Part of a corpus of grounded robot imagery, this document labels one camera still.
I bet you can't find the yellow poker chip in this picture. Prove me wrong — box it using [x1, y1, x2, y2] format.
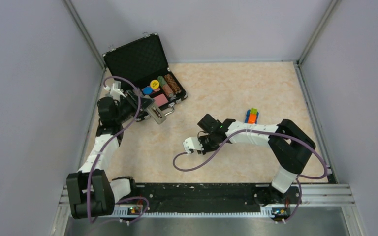
[150, 79, 160, 90]

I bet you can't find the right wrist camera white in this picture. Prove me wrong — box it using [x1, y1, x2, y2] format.
[183, 137, 204, 155]

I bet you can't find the brown poker chip stack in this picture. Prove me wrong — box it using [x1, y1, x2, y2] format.
[164, 74, 182, 94]

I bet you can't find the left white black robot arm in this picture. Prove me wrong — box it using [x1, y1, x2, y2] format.
[66, 90, 155, 222]

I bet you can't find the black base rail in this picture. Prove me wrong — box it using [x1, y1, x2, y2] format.
[111, 183, 301, 220]

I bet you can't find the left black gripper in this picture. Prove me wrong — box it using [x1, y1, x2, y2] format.
[114, 90, 155, 123]

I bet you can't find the pink card deck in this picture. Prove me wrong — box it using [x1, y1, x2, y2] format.
[154, 94, 169, 107]

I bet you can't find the blue poker chip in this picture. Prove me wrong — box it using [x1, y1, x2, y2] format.
[142, 86, 153, 95]

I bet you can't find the white remote control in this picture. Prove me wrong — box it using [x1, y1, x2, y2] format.
[145, 103, 166, 124]

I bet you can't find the black poker chip case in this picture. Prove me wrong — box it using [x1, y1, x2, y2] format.
[102, 33, 188, 111]

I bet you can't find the colourful toy block car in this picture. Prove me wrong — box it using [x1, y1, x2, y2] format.
[244, 108, 259, 124]

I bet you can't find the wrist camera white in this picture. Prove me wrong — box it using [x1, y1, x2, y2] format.
[104, 81, 125, 100]
[183, 137, 204, 155]

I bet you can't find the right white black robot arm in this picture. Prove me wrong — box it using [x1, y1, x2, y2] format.
[197, 114, 316, 203]

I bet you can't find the black grey battery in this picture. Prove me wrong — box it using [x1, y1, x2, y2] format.
[152, 108, 162, 119]

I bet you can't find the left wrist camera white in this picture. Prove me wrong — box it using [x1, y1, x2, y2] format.
[104, 81, 125, 100]

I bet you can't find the green poker chip stack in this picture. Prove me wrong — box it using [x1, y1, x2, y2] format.
[157, 76, 175, 98]

